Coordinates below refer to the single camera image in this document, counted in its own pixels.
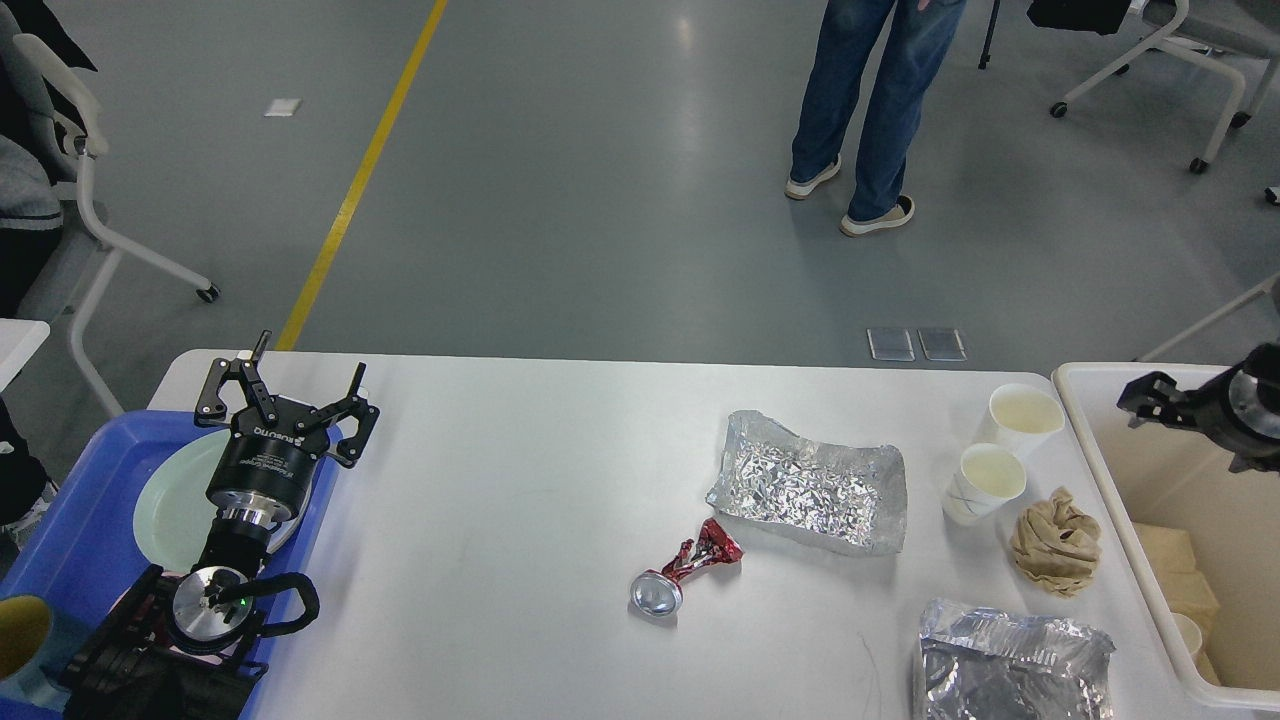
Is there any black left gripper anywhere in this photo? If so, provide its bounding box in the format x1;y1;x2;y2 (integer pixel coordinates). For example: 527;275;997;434
193;332;381;527

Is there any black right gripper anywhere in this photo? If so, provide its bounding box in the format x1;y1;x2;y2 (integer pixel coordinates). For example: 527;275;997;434
1116;360;1280;473

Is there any brown paper bag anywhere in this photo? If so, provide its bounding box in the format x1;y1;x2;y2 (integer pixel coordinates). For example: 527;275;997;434
1133;523;1221;685

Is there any green plate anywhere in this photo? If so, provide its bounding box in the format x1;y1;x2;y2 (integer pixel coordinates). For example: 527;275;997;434
133;432;314;573

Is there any large white paper cup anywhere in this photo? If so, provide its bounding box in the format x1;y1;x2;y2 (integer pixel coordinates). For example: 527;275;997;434
1172;612;1204;664

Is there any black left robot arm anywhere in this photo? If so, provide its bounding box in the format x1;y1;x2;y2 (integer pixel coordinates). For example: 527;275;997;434
59;331;380;719

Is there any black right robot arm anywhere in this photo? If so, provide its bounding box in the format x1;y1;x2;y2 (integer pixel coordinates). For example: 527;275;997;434
1116;343;1279;473

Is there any white plastic bin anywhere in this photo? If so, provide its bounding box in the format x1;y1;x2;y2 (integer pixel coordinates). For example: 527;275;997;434
1053;363;1279;711

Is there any crumpled beige paper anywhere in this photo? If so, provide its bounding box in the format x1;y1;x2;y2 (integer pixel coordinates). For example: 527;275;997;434
1010;487;1102;598

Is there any small clear plastic cup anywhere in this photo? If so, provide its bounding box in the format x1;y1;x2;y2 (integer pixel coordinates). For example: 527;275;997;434
941;443;1027;525

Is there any blue plastic tray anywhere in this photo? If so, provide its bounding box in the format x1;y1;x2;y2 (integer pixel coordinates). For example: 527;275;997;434
3;411;335;719

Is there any white office chair left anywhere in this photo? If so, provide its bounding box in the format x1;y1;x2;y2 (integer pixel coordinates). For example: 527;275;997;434
3;1;220;416

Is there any white office chair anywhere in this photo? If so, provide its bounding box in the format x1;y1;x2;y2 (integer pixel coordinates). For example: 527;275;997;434
978;0;1280;177
3;1;220;416

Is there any clear floor plate right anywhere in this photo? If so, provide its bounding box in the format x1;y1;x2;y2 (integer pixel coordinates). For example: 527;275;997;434
916;327;968;363

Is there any clear floor plate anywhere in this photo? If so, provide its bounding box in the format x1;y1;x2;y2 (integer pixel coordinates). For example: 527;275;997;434
867;327;915;363
916;327;968;363

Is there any dark blue mug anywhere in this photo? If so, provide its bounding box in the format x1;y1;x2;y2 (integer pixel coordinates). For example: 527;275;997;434
1;594;91;711

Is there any silver plastic bag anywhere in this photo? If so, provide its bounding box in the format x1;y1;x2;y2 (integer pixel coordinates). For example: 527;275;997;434
911;598;1115;719

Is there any clear floor plate left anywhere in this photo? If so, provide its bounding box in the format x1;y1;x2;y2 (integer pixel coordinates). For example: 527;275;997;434
867;327;915;363

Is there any white floor tag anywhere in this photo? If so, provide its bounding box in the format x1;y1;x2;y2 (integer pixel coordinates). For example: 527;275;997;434
262;97;302;118

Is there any crumpled aluminium foil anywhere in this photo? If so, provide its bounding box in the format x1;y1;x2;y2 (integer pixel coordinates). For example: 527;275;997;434
707;410;908;557

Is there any seated person at left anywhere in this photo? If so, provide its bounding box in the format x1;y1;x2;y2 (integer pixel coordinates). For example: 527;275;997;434
1;1;95;550

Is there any white office chair right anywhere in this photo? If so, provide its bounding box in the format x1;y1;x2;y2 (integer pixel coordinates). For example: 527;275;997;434
978;0;1280;177

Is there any crushed red can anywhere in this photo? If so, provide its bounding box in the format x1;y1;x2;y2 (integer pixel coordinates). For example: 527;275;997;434
628;518;744;619

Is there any person in blue jeans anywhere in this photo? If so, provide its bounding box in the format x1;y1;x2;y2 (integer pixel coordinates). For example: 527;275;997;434
783;1;966;238

